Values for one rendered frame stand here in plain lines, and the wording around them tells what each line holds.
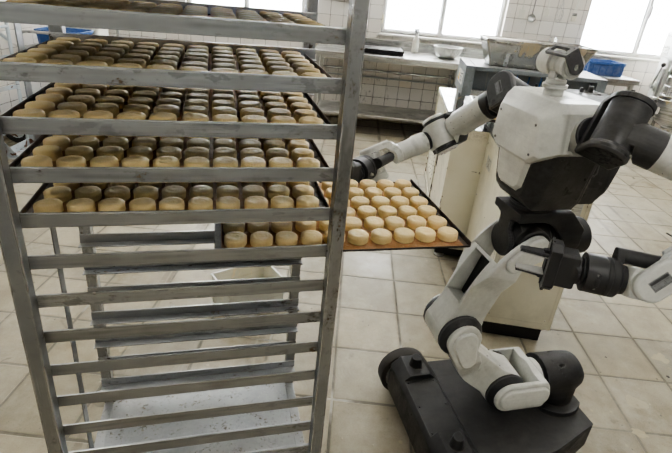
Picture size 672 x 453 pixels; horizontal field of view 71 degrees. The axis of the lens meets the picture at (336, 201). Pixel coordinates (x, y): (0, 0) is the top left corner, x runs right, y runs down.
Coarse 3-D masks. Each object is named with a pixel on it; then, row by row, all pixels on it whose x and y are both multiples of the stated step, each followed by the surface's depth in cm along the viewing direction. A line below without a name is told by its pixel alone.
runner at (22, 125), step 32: (32, 128) 81; (64, 128) 82; (96, 128) 83; (128, 128) 84; (160, 128) 86; (192, 128) 87; (224, 128) 88; (256, 128) 90; (288, 128) 91; (320, 128) 93
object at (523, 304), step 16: (496, 144) 242; (496, 160) 236; (480, 176) 269; (480, 192) 263; (496, 192) 228; (480, 208) 258; (496, 208) 224; (480, 224) 253; (496, 256) 215; (512, 288) 220; (528, 288) 219; (560, 288) 217; (496, 304) 225; (512, 304) 224; (528, 304) 223; (544, 304) 222; (496, 320) 229; (512, 320) 228; (528, 320) 226; (544, 320) 225; (512, 336) 234; (528, 336) 233
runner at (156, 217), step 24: (24, 216) 87; (48, 216) 88; (72, 216) 89; (96, 216) 90; (120, 216) 91; (144, 216) 92; (168, 216) 93; (192, 216) 94; (216, 216) 95; (240, 216) 97; (264, 216) 98; (288, 216) 99; (312, 216) 100
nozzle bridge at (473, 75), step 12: (468, 60) 269; (480, 60) 274; (468, 72) 251; (480, 72) 258; (492, 72) 257; (516, 72) 248; (528, 72) 247; (540, 72) 248; (588, 72) 267; (456, 84) 279; (468, 84) 253; (480, 84) 260; (528, 84) 257; (576, 84) 254; (588, 84) 253; (600, 84) 245; (456, 96) 272; (456, 108) 269
